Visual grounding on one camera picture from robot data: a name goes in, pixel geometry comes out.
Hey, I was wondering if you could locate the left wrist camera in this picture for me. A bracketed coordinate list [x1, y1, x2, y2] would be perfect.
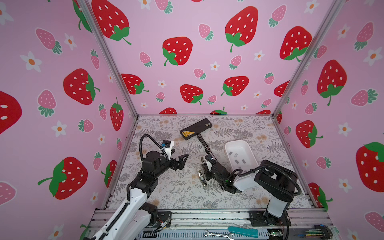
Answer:
[162, 140, 174, 161]

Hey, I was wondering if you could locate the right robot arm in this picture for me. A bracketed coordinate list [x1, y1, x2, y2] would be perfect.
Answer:
[201, 154, 302, 227]

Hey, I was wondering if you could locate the black stapler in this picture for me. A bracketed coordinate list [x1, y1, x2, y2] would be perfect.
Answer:
[180, 118, 217, 164]

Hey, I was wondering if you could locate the silver wrench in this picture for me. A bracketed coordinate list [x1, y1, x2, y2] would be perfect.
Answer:
[203, 230, 234, 240]

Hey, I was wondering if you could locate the white plastic tray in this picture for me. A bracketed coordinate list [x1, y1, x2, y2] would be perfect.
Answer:
[225, 140, 259, 173]

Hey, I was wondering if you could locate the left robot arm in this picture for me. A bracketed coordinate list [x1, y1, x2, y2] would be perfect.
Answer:
[91, 151, 189, 240]

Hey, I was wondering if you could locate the teal handled tool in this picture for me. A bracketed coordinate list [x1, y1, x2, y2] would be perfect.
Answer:
[228, 226, 259, 238]

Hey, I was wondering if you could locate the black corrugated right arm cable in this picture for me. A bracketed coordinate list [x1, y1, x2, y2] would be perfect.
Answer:
[227, 163, 302, 240]

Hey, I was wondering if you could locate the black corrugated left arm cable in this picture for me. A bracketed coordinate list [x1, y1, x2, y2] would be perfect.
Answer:
[95, 134, 169, 240]

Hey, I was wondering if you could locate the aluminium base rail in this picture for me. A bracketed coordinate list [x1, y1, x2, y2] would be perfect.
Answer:
[136, 209, 341, 240]

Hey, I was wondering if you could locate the green circuit board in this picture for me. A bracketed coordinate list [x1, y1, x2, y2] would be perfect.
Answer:
[268, 230, 284, 240]

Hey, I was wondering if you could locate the black connector with coloured wires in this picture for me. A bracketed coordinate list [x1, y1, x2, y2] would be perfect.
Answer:
[295, 225, 334, 240]

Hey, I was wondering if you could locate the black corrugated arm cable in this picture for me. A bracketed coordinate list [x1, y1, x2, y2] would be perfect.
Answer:
[95, 134, 169, 240]
[227, 163, 302, 240]

